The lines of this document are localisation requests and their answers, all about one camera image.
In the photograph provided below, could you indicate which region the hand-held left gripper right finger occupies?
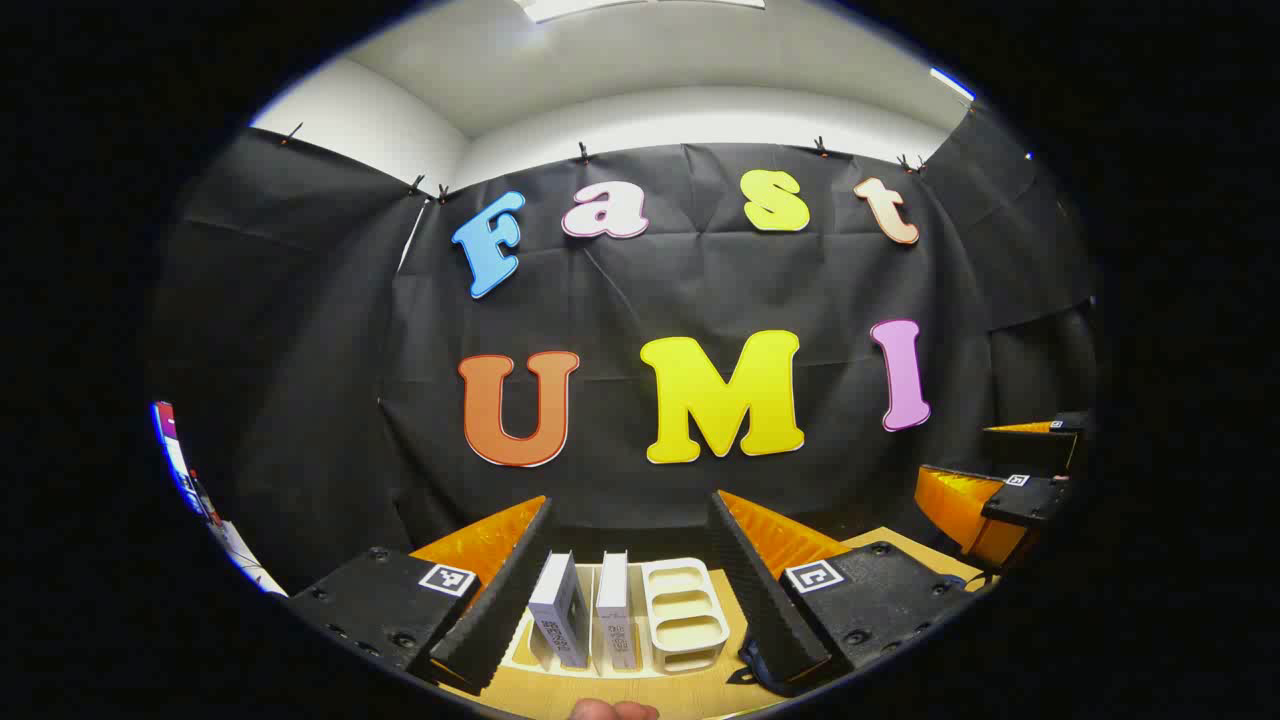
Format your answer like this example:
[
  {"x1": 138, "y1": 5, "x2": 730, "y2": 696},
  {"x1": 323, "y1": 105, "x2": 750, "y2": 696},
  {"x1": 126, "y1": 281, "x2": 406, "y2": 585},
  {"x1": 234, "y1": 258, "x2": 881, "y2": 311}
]
[{"x1": 707, "y1": 490, "x2": 976, "y2": 698}]

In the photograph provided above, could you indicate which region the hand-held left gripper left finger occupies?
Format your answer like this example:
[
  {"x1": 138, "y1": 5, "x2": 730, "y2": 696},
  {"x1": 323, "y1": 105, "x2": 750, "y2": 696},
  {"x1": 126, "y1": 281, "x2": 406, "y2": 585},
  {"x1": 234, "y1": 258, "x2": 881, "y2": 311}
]
[{"x1": 285, "y1": 495, "x2": 554, "y2": 698}]

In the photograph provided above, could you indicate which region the grey patterned book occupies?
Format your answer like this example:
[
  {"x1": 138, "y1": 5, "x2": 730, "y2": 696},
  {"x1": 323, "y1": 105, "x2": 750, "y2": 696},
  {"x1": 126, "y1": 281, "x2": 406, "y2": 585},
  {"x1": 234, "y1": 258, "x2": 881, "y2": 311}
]
[{"x1": 595, "y1": 550, "x2": 641, "y2": 671}]

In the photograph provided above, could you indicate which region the white plastic bookshelf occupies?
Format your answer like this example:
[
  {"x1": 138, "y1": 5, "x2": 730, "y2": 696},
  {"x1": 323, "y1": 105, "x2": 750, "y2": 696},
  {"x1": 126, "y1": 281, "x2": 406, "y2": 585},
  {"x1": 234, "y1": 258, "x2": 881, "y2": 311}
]
[{"x1": 500, "y1": 557, "x2": 746, "y2": 679}]

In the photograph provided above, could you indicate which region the white side desk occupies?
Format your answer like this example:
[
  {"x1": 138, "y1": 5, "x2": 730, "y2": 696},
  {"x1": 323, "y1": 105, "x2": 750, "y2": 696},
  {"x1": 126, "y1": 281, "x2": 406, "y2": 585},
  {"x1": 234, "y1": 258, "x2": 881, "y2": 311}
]
[{"x1": 150, "y1": 400, "x2": 291, "y2": 598}]

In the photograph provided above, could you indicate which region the black backdrop cloth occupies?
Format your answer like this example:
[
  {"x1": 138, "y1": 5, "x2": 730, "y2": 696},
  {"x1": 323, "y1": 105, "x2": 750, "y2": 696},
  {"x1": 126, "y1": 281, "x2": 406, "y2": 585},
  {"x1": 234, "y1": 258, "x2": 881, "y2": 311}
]
[{"x1": 150, "y1": 95, "x2": 1101, "y2": 601}]

